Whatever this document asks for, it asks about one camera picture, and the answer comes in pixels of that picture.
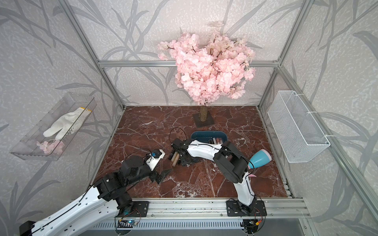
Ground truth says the right circuit board with wires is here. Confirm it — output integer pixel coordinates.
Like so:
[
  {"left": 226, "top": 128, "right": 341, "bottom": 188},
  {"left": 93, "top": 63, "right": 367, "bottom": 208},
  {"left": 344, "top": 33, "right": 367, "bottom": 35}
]
[{"left": 240, "top": 219, "right": 262, "bottom": 235}]

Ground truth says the white wire mesh basket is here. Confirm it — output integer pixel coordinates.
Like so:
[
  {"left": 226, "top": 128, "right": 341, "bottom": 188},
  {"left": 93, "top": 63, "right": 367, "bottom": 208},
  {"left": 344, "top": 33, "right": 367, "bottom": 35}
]
[{"left": 267, "top": 90, "right": 330, "bottom": 163}]

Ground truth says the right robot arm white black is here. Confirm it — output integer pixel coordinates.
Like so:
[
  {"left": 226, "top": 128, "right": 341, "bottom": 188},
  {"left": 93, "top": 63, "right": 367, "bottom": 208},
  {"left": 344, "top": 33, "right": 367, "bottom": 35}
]
[{"left": 171, "top": 138, "right": 255, "bottom": 206}]

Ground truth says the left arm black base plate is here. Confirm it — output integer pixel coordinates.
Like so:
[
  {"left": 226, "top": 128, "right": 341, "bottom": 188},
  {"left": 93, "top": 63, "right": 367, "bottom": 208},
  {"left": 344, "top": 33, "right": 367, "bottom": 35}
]
[{"left": 118, "top": 201, "right": 150, "bottom": 218}]

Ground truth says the white work glove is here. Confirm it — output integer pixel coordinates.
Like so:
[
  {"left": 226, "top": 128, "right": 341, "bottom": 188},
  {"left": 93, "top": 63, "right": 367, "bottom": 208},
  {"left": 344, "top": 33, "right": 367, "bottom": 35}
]
[{"left": 43, "top": 107, "right": 92, "bottom": 140}]

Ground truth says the pink teal toy object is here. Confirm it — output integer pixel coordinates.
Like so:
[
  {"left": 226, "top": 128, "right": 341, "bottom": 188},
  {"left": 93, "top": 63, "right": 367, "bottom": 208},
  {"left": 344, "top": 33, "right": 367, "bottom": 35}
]
[{"left": 248, "top": 149, "right": 272, "bottom": 170}]

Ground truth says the left green circuit board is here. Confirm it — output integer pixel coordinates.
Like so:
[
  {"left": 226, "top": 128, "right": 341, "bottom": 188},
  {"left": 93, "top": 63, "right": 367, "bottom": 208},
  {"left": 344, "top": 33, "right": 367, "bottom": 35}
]
[{"left": 117, "top": 219, "right": 140, "bottom": 229}]

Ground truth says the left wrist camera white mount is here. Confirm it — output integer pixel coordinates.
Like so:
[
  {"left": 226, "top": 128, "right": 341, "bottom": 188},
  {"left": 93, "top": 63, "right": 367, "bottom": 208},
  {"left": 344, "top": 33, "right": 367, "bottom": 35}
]
[{"left": 146, "top": 149, "right": 165, "bottom": 171}]

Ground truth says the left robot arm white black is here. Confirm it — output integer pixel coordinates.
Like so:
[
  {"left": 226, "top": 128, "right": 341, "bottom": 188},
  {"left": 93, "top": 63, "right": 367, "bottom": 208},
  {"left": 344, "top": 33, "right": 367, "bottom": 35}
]
[{"left": 19, "top": 149, "right": 170, "bottom": 236}]

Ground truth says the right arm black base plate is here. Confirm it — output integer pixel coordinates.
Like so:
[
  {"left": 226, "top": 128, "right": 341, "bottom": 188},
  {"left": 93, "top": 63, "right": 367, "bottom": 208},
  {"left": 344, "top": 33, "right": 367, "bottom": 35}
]
[{"left": 226, "top": 199, "right": 267, "bottom": 217}]

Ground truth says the beige gold lipstick tube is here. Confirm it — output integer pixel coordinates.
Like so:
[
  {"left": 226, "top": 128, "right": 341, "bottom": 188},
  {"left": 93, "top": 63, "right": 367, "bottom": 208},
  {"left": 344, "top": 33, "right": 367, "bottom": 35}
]
[{"left": 171, "top": 152, "right": 178, "bottom": 162}]

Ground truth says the clear acrylic wall shelf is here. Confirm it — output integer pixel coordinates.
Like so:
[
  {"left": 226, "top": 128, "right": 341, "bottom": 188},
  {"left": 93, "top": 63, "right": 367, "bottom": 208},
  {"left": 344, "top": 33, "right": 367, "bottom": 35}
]
[{"left": 10, "top": 92, "right": 97, "bottom": 161}]

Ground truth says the pink cherry blossom tree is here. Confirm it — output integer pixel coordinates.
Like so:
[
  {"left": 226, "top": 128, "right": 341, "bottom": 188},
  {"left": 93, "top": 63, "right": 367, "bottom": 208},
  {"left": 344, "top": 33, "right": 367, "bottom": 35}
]
[{"left": 157, "top": 21, "right": 256, "bottom": 127}]

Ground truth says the aluminium front rail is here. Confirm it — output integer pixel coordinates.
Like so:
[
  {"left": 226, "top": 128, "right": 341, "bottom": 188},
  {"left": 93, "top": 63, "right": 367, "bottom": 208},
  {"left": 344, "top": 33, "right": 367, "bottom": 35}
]
[{"left": 61, "top": 197, "right": 311, "bottom": 220}]

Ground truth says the teal plastic storage box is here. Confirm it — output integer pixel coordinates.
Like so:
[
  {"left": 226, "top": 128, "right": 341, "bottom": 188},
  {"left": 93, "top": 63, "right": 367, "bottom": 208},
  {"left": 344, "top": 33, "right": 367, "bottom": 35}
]
[{"left": 191, "top": 131, "right": 227, "bottom": 144}]

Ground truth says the pink flower sprig on shelf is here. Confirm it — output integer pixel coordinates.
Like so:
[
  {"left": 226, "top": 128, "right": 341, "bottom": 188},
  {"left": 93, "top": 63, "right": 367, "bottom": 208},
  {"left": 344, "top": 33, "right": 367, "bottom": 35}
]
[{"left": 36, "top": 140, "right": 65, "bottom": 155}]

